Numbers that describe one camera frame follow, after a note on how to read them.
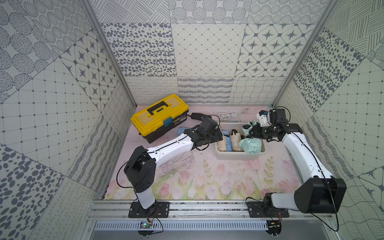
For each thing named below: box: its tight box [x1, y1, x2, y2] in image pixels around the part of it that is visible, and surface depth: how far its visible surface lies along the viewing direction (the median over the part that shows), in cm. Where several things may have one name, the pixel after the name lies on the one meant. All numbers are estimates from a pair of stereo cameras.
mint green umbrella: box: [239, 121, 262, 155], surface depth 79 cm
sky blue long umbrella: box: [226, 136, 233, 152], surface depth 88 cm
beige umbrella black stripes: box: [216, 124, 227, 152], surface depth 86 cm
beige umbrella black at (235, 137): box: [230, 128, 244, 152], surface depth 92 cm
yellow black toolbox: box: [130, 94, 189, 144], surface depth 95 cm
